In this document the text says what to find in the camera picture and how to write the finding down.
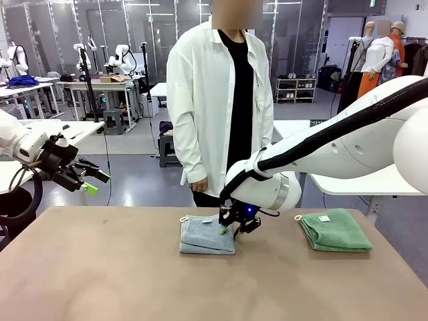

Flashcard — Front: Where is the person in white shirt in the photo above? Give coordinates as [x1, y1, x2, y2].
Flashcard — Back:
[166, 0, 275, 207]

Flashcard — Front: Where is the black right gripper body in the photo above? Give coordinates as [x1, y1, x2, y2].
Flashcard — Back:
[219, 200, 261, 228]

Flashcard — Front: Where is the thick black arm sleeve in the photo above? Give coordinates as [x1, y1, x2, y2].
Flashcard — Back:
[0, 172, 44, 229]
[219, 76, 428, 201]

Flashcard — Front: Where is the open cardboard box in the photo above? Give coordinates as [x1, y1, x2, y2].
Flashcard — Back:
[99, 74, 130, 84]

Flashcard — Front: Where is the blue clothes heap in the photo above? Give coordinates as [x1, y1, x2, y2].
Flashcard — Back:
[7, 74, 40, 90]

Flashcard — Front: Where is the long white workbench table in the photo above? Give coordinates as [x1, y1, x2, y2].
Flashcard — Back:
[0, 82, 56, 120]

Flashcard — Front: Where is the mannequin with orange shirt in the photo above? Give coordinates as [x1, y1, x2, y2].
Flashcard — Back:
[379, 21, 409, 81]

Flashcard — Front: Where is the person's right forearm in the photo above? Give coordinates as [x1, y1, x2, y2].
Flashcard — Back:
[180, 133, 209, 184]

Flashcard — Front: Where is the rack of dark clothes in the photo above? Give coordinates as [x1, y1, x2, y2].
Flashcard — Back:
[399, 36, 428, 78]

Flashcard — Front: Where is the white rectangular side table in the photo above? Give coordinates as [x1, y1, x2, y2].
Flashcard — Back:
[0, 119, 105, 205]

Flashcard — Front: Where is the blue-grey towel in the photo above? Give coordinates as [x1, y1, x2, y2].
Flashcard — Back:
[179, 215, 237, 256]

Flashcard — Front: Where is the green towel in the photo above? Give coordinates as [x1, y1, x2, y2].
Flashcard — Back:
[294, 207, 374, 253]

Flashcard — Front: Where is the grey plastic stool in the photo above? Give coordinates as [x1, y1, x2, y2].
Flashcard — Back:
[158, 133, 183, 168]
[102, 108, 127, 136]

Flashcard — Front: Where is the thick black right arm sleeve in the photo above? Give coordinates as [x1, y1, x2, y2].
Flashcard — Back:
[219, 76, 428, 201]

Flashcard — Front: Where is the black tripod pole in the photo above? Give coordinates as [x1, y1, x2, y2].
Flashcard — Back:
[74, 43, 100, 123]

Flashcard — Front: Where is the small white desk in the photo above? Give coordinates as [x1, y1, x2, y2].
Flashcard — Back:
[149, 82, 168, 108]

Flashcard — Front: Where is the mannequin with white top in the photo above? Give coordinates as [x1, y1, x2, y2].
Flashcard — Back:
[357, 19, 396, 100]

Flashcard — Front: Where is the white table with curved edge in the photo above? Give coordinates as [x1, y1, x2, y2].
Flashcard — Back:
[272, 119, 428, 209]

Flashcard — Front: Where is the mannequin with grey top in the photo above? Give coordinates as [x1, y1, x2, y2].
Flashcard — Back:
[336, 21, 376, 116]

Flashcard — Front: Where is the wooden shoe rack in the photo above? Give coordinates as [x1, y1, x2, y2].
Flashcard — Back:
[276, 78, 318, 104]

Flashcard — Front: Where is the thick black left arm sleeve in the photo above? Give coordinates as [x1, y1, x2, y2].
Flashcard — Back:
[0, 172, 44, 229]

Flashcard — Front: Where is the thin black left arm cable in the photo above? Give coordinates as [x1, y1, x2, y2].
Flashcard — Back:
[8, 165, 35, 193]

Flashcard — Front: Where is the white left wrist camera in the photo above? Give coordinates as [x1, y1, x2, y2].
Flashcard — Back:
[49, 125, 72, 148]

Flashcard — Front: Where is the dark and beige clothes pile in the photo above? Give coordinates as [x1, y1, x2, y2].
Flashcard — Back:
[158, 120, 175, 138]

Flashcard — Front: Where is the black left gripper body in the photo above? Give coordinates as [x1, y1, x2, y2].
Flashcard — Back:
[41, 138, 84, 192]

